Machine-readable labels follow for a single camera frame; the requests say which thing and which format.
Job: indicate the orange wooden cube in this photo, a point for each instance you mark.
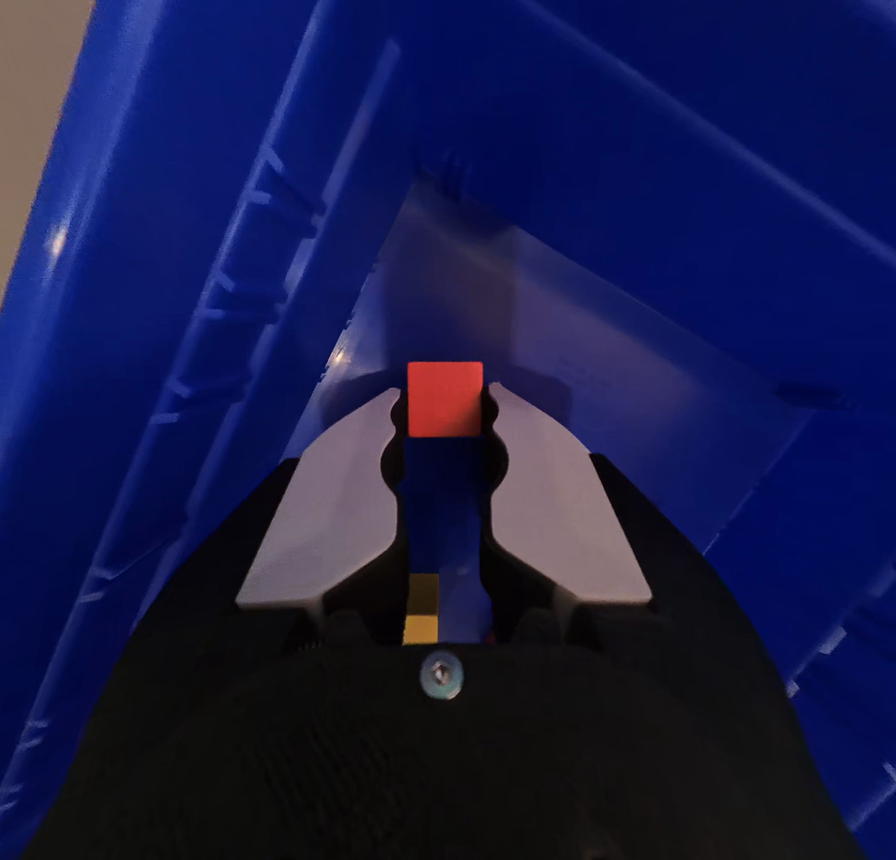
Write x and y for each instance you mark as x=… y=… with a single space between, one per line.
x=444 y=398

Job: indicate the blue plastic bin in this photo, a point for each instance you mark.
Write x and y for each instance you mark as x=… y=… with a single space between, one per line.
x=560 y=139

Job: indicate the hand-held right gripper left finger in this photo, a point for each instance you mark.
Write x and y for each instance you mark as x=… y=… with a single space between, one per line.
x=318 y=517

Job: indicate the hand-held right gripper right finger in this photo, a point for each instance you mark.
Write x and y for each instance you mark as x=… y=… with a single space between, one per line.
x=567 y=517

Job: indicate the yellow wooden cube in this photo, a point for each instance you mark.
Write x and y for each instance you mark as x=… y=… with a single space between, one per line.
x=420 y=608

